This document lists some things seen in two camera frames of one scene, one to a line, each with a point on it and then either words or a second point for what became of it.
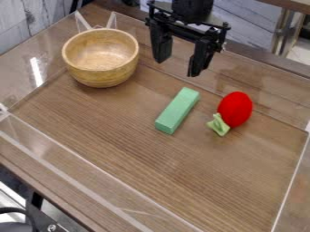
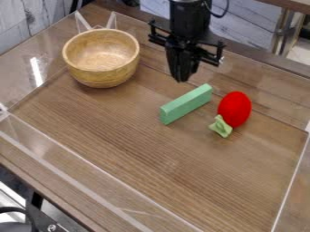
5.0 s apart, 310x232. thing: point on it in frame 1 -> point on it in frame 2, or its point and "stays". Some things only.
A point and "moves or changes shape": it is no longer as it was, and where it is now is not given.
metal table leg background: x=288 y=30 stays
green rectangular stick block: x=177 y=111 moves or changes shape
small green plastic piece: x=218 y=125 stays
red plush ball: x=236 y=109 stays
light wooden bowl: x=101 y=56 stays
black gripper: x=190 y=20 -> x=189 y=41
